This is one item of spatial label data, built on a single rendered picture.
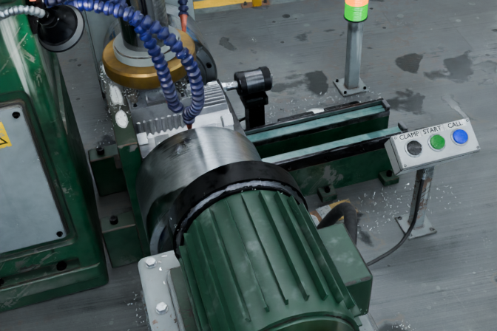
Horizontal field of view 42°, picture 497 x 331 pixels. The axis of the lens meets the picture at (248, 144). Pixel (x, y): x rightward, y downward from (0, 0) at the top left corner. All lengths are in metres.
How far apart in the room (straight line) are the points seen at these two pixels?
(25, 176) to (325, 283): 0.64
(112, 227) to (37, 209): 0.20
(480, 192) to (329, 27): 0.82
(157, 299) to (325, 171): 0.69
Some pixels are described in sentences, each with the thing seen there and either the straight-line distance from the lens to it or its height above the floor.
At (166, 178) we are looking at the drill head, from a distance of 1.12.
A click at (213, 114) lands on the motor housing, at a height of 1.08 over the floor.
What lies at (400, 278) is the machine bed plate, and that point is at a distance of 1.41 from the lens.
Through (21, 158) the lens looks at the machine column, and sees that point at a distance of 1.15.
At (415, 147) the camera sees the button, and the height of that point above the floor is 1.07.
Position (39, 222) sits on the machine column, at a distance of 1.26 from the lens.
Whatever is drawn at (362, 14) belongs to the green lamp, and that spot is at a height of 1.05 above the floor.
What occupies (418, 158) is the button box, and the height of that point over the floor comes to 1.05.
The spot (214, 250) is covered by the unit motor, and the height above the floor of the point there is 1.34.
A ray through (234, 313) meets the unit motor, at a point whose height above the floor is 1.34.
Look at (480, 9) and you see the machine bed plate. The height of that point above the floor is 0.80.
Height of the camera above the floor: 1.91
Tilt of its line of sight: 41 degrees down
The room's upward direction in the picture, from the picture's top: 4 degrees counter-clockwise
